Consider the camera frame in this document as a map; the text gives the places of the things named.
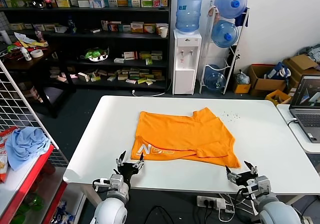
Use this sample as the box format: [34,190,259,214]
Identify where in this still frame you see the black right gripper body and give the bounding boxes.
[234,171,259,188]

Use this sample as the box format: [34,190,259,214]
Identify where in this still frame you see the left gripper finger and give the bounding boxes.
[132,151,145,170]
[115,150,127,167]

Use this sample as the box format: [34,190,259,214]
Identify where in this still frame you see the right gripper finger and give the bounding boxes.
[244,160,259,176]
[225,165,241,184]

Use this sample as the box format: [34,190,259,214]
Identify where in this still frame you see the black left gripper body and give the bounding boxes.
[112,161,141,185]

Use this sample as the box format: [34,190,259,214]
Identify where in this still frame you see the orange t-shirt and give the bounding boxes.
[130,107,242,169]

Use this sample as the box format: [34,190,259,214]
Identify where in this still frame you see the grey blue clothes pile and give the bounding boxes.
[298,43,320,65]

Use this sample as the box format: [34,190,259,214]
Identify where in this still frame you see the white power strip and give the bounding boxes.
[196,195,227,211]

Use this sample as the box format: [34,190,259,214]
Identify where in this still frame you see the large white table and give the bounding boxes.
[62,95,320,195]

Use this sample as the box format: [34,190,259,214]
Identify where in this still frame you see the small white side table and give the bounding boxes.
[276,103,320,155]

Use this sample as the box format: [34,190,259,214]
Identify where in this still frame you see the scattered brown crumbs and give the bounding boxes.
[221,110,241,122]

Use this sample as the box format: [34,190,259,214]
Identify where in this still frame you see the grey laptop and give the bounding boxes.
[288,74,320,144]

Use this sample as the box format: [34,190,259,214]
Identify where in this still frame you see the yellow plastic crate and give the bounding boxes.
[264,89,293,107]

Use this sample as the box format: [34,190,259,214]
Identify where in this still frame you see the blue white snack package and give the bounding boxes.
[51,200,76,224]

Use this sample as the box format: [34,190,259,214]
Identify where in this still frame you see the small yellow box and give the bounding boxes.
[232,82,252,94]

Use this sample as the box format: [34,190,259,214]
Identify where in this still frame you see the open brown cardboard box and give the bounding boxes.
[248,63,288,97]

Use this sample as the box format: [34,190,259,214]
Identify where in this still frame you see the red and white cart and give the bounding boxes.
[0,143,68,224]

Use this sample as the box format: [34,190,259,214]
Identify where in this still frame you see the white metal jug rack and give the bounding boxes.
[199,0,251,96]

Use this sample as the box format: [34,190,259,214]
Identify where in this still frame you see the clear plastic bag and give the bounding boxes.
[234,69,250,85]

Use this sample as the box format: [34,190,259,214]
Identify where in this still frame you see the green plastic bottle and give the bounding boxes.
[24,193,45,211]

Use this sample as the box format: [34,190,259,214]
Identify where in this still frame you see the crumpled light blue cloth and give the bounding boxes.
[4,126,52,172]

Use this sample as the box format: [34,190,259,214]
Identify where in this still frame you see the white water dispenser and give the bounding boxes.
[172,28,202,95]

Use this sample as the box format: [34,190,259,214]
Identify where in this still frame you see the white red medicine box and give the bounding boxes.
[123,51,139,60]

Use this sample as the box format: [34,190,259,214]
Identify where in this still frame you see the black folded stand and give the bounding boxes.
[229,45,241,85]

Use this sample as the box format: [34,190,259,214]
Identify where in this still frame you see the red white snack bag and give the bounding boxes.
[0,126,18,184]

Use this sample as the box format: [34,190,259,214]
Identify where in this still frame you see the black shelf unit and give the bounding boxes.
[0,0,173,93]

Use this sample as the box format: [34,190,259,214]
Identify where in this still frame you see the closed brown cardboard box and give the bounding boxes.
[283,54,320,95]

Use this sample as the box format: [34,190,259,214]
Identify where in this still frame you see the dark wooden table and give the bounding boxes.
[0,42,77,119]

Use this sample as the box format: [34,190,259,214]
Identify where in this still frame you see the orange white medicine box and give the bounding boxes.
[130,21,145,34]

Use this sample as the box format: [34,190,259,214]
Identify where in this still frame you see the small white bottle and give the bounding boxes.
[21,46,33,61]

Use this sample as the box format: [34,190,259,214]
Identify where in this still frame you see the dark blue bottle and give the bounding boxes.
[67,16,76,34]

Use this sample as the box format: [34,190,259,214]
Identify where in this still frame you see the colourful packet pile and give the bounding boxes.
[13,31,50,51]

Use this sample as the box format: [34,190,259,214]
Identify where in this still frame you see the dark blue hanging cloth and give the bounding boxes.
[234,6,251,27]

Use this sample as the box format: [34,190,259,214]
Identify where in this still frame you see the upright blue water jug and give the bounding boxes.
[175,0,204,33]

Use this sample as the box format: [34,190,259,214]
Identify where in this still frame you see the beige hanging rag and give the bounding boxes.
[208,5,221,19]

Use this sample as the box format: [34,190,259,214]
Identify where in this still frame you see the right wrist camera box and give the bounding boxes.
[246,175,273,197]

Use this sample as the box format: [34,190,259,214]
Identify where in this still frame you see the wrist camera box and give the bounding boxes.
[246,175,273,197]
[95,177,112,192]

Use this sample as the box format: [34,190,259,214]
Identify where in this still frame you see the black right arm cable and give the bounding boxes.
[236,187,251,210]

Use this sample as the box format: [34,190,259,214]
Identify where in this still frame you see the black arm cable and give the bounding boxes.
[92,179,111,192]
[236,187,251,210]

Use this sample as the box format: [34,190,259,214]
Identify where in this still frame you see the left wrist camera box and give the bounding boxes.
[95,177,112,192]

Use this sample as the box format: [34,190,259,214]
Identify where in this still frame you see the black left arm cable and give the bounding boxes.
[92,179,111,192]

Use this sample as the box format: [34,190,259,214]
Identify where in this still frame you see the black floor cable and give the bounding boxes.
[143,205,176,224]

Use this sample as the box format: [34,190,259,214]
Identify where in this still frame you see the white dispenser power cable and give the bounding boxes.
[131,78,174,97]

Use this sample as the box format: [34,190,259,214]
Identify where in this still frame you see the white wire grid panel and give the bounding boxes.
[0,58,60,151]

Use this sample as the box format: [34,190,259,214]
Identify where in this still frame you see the blue bag with white handles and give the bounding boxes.
[266,61,292,80]

